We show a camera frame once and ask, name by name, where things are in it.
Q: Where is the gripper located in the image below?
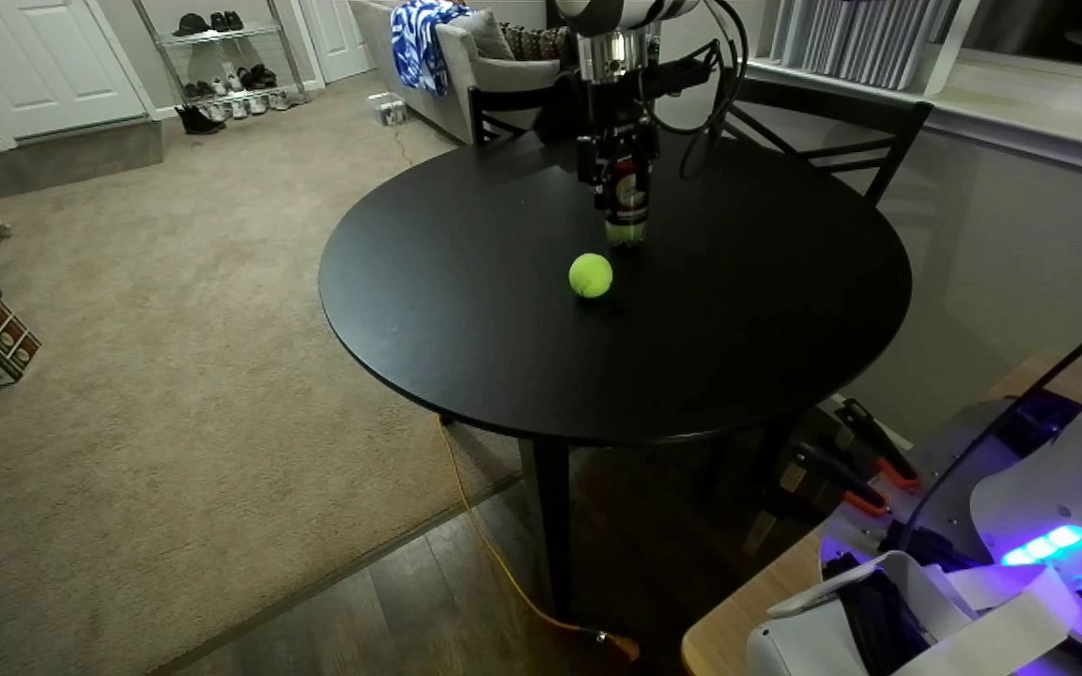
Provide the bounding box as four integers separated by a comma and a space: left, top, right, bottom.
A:
576, 81, 662, 224

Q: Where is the clear tennis ball can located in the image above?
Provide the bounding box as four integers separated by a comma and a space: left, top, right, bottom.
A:
603, 158, 650, 249

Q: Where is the yellow-green tennis ball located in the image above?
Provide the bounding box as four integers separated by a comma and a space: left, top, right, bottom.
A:
567, 252, 615, 300

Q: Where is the black wooden chair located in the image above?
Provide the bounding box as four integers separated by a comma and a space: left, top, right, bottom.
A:
467, 83, 589, 147
721, 75, 935, 207

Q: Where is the patterned dark cushion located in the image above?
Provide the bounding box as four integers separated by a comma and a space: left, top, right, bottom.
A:
501, 23, 572, 63

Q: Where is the grey sofa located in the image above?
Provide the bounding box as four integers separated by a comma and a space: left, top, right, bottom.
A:
349, 0, 581, 146

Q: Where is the grey cushion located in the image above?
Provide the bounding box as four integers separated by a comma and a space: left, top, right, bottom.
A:
450, 8, 516, 63

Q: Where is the pack of cans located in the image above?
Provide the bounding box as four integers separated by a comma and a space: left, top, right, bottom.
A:
366, 90, 410, 129

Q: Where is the blue and white blanket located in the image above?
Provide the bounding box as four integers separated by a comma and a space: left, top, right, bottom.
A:
390, 0, 473, 98

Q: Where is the white slatted blind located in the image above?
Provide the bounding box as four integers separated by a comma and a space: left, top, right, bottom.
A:
766, 0, 960, 93

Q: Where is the white panelled door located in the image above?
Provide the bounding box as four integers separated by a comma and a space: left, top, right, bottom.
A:
301, 0, 375, 85
0, 0, 149, 144

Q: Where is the metal shoe rack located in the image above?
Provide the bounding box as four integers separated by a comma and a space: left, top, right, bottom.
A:
131, 0, 309, 121

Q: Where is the pair of black boots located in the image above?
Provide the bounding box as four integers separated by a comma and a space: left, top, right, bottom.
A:
174, 102, 228, 136

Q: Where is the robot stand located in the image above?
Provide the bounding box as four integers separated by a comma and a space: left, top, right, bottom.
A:
680, 349, 1082, 676

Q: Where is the window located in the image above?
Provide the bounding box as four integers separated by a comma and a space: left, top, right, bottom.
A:
962, 0, 1082, 74

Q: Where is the white headset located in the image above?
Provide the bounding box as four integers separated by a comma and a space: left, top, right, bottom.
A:
745, 548, 1073, 676

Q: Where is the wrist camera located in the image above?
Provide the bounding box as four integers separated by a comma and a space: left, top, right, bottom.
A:
652, 49, 724, 100

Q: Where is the black clamp with orange handles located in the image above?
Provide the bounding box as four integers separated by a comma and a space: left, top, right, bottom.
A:
813, 396, 923, 493
779, 439, 891, 519

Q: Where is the orange cable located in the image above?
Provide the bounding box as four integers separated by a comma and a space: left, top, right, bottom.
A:
436, 415, 642, 664

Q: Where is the black cable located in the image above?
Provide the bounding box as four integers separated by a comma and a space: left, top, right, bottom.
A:
896, 289, 1082, 557

